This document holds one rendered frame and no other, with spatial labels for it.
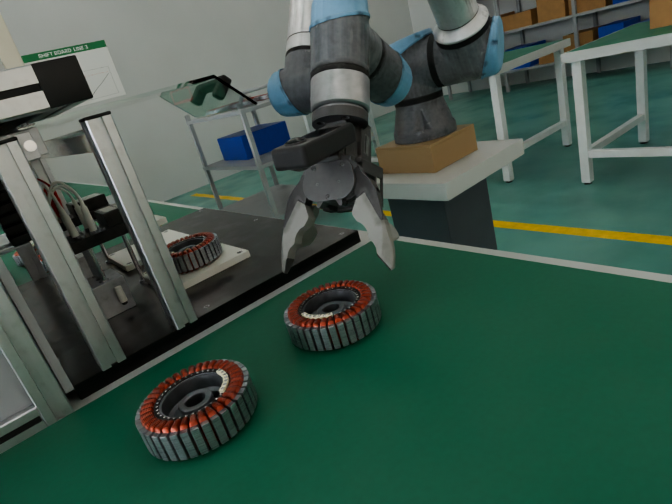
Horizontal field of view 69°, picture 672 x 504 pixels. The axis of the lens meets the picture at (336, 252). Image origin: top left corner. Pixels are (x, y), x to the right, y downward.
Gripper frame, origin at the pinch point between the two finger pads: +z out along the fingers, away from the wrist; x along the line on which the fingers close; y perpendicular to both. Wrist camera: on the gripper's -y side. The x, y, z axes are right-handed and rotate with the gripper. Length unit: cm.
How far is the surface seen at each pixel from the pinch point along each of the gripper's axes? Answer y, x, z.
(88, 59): 258, 468, -256
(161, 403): -16.8, 9.2, 13.0
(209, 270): 8.6, 28.7, -1.5
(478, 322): 2.6, -16.5, 5.6
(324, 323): -4.7, -1.9, 5.7
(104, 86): 277, 466, -232
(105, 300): -3.4, 38.3, 3.3
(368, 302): -0.5, -5.1, 3.5
